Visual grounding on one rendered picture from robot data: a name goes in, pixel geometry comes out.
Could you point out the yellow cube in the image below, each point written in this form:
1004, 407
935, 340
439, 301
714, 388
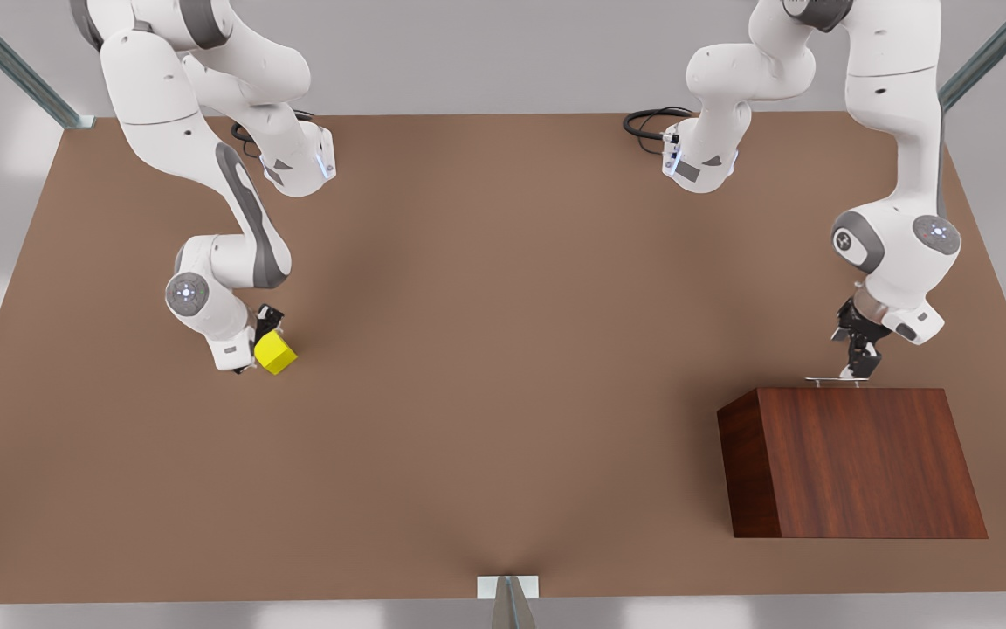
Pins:
275, 352

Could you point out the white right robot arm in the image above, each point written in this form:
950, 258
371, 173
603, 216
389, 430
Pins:
162, 96

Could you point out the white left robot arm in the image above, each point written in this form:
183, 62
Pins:
896, 105

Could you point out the brown wooden drawer cabinet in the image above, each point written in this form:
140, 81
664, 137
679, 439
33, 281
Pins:
852, 463

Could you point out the silver frame post with foot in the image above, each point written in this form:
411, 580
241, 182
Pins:
510, 598

